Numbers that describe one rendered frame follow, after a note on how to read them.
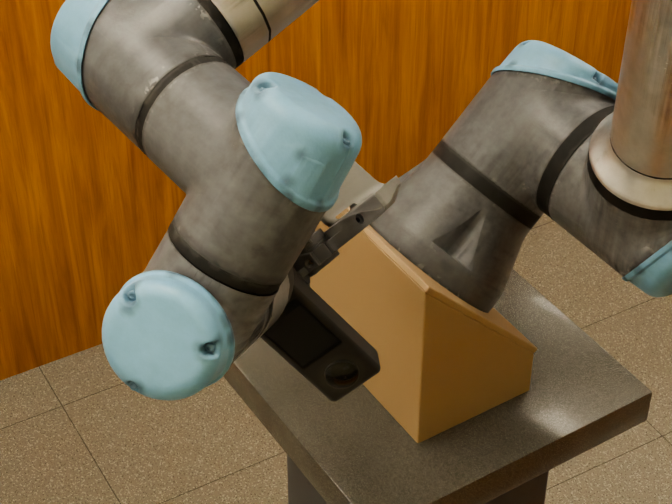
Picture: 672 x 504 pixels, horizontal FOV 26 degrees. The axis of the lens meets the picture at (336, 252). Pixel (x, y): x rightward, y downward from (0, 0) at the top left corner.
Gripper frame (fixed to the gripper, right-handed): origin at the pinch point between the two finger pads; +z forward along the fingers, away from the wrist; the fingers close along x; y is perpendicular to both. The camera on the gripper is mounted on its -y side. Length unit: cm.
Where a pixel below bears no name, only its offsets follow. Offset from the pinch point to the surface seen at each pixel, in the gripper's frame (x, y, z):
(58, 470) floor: 105, -8, 112
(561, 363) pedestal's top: -2.0, -23.9, 27.6
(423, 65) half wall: 22, 12, 171
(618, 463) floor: 29, -66, 138
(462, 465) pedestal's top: 7.4, -24.0, 13.4
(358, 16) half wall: 23, 26, 155
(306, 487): 29.0, -20.5, 29.7
